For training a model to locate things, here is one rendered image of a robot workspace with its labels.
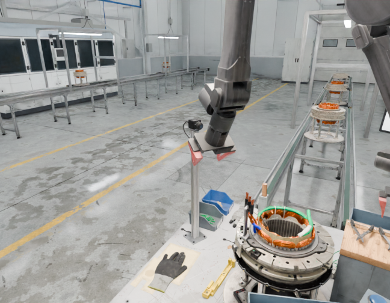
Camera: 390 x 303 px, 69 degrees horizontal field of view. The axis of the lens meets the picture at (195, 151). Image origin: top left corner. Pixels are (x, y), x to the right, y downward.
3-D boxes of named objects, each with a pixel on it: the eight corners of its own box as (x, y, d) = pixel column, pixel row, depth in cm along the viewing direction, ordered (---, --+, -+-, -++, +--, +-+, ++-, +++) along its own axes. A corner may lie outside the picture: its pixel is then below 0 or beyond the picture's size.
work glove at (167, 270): (171, 248, 136) (171, 244, 135) (195, 257, 130) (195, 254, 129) (139, 283, 116) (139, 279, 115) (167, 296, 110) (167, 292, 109)
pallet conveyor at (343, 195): (327, 99, 937) (330, 75, 909) (347, 101, 910) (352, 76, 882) (239, 294, 204) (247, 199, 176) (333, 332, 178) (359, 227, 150)
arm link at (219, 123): (221, 116, 67) (241, 113, 69) (210, 98, 71) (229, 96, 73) (213, 136, 72) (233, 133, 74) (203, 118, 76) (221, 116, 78)
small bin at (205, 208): (224, 219, 159) (225, 207, 156) (214, 232, 147) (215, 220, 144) (198, 211, 166) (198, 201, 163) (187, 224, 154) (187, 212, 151)
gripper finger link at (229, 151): (199, 154, 87) (206, 132, 80) (219, 150, 89) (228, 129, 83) (207, 171, 83) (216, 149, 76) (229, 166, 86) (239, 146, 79)
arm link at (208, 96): (219, 94, 62) (251, 91, 66) (200, 65, 69) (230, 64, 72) (206, 132, 71) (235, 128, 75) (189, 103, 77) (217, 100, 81)
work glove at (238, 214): (239, 205, 172) (240, 201, 171) (259, 210, 167) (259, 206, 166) (225, 226, 152) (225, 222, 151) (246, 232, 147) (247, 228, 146)
